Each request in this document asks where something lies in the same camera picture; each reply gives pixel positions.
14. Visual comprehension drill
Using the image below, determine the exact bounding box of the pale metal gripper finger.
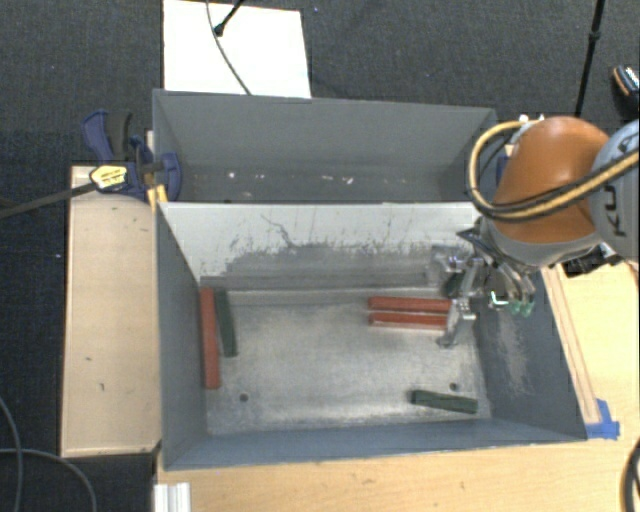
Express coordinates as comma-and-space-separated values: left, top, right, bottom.
430, 243, 467, 297
437, 298, 478, 349

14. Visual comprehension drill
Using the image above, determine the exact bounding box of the red-brown flat block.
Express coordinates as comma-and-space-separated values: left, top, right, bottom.
367, 295, 454, 314
198, 287, 223, 391

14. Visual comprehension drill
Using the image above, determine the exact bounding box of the dark green flat block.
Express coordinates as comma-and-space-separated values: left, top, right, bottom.
213, 289, 239, 359
410, 389, 479, 416

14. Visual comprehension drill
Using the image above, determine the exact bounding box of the grey metal bin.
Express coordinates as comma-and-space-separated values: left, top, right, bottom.
151, 88, 589, 472

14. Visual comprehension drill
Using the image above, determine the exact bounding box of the pale wood flat board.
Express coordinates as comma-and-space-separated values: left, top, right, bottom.
60, 165, 163, 459

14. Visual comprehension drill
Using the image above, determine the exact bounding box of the black cylinder on white bracket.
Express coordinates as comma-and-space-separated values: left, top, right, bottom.
562, 248, 624, 275

